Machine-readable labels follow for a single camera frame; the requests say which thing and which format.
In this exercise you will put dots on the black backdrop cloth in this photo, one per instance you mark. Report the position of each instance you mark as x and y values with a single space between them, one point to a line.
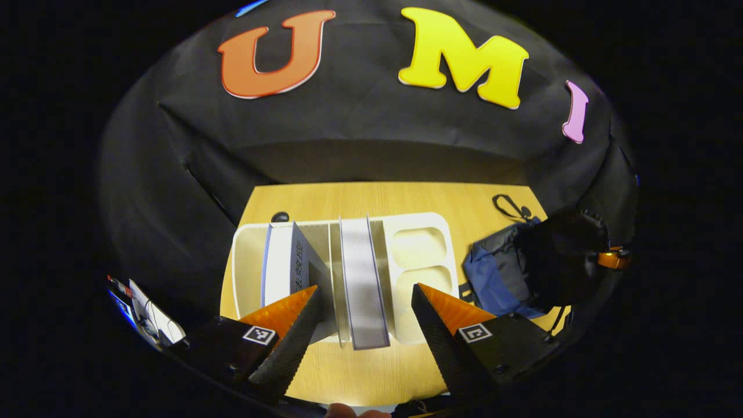
360 133

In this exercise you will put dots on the white bookshelf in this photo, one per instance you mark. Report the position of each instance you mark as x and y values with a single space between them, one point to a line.
418 249

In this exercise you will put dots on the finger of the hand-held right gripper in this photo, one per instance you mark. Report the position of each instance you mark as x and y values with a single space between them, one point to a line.
612 259

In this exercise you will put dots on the blue schoolbag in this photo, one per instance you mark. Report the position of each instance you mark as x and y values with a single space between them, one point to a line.
493 278

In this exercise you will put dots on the white blue-edged book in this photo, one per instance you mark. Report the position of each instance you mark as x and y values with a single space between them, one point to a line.
363 284
278 261

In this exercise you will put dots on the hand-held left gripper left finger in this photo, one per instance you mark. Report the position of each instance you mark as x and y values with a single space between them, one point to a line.
290 354

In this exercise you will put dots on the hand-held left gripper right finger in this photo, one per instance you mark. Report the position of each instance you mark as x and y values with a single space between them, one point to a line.
441 348

